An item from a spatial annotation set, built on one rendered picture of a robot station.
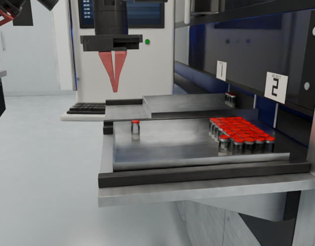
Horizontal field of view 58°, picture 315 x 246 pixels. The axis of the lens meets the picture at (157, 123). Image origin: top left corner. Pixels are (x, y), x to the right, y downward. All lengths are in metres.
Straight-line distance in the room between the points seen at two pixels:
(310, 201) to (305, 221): 0.05
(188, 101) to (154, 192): 0.68
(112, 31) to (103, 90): 0.98
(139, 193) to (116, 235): 1.35
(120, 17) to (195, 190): 0.32
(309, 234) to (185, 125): 0.38
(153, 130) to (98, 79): 0.74
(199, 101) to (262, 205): 0.57
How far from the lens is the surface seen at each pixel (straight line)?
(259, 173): 0.57
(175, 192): 0.50
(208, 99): 1.15
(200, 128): 0.80
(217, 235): 1.19
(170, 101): 1.11
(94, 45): 0.49
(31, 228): 2.02
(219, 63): 1.03
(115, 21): 0.50
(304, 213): 0.67
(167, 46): 1.40
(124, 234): 1.84
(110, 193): 0.49
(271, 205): 0.70
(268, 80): 0.73
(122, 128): 0.76
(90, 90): 1.48
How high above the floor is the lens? 1.13
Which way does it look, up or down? 17 degrees down
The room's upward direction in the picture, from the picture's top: straight up
